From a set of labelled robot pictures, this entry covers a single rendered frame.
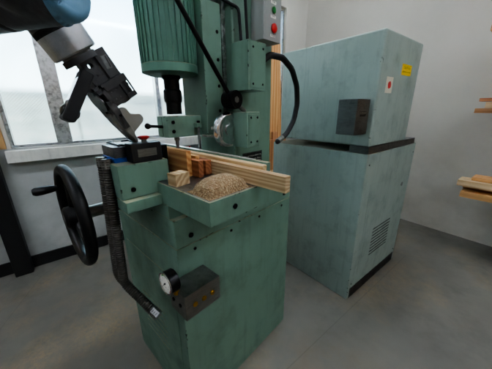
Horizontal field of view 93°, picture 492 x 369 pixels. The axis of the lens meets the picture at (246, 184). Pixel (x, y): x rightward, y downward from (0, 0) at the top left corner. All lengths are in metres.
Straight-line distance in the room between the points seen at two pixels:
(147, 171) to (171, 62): 0.33
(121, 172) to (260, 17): 0.68
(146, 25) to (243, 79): 0.31
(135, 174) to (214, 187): 0.23
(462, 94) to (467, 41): 0.39
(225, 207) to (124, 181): 0.27
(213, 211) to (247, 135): 0.38
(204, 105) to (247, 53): 0.22
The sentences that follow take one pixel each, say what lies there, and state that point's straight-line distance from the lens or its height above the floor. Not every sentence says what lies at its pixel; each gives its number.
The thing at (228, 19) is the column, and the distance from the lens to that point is 0.96.
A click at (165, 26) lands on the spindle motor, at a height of 1.31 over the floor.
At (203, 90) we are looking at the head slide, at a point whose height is 1.15.
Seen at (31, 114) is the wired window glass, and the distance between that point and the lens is 2.19.
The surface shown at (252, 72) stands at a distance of 0.86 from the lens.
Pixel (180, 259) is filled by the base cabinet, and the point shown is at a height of 0.68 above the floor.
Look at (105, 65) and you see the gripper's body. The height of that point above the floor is 1.18.
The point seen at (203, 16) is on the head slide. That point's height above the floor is 1.37.
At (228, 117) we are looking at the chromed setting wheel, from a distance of 0.84.
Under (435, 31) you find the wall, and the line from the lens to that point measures 2.79.
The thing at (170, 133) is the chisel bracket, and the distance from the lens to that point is 0.83.
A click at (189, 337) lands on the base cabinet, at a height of 0.38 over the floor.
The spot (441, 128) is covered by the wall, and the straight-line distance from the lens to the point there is 2.68.
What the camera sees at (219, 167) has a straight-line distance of 0.70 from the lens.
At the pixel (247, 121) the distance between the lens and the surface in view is 0.82.
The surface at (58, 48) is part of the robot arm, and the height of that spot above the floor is 1.20.
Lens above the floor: 1.09
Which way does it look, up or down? 18 degrees down
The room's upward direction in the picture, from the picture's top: straight up
